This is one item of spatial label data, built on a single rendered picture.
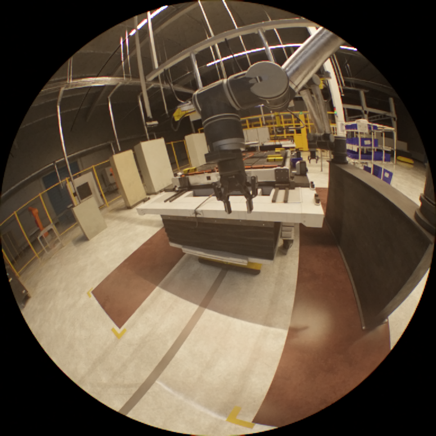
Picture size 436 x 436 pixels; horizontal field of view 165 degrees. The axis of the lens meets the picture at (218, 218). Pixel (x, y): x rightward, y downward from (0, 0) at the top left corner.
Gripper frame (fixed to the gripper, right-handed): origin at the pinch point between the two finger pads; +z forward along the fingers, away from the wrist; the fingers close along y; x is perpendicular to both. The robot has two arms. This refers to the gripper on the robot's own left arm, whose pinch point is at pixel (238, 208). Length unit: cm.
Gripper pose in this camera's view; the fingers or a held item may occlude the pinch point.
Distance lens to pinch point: 44.8
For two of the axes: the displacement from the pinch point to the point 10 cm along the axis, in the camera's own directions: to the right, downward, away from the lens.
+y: -8.4, 0.2, 5.4
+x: -5.0, 3.4, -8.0
